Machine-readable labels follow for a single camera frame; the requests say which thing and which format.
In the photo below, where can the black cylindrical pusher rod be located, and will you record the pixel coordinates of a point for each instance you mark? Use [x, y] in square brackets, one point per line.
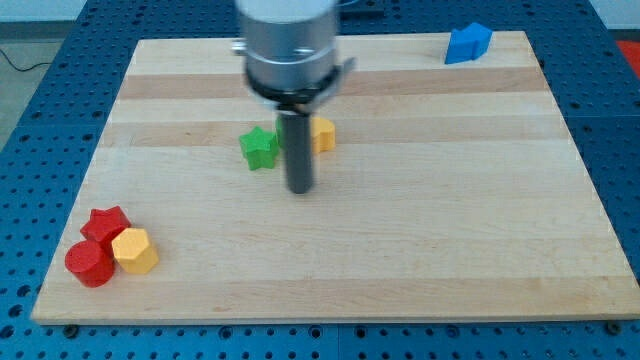
[295, 136]

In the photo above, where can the yellow heart block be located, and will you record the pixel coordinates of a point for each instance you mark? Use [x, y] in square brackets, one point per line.
[323, 133]

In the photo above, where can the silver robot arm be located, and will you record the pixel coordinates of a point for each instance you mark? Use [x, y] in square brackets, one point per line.
[291, 61]

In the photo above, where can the wooden board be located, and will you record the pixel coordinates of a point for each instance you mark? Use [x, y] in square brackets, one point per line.
[455, 193]

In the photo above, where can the green block behind rod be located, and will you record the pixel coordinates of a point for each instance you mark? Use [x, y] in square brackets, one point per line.
[278, 134]

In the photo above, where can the green star block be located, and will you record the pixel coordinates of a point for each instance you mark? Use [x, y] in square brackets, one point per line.
[259, 148]

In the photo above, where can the blue block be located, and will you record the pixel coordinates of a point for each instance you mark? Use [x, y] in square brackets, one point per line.
[469, 43]

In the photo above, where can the yellow hexagon block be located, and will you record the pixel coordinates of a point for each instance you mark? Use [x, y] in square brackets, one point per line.
[134, 251]

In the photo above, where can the red star block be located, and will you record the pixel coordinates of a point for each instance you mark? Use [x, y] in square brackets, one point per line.
[104, 225]

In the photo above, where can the red cylinder block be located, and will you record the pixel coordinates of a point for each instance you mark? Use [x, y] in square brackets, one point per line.
[89, 264]

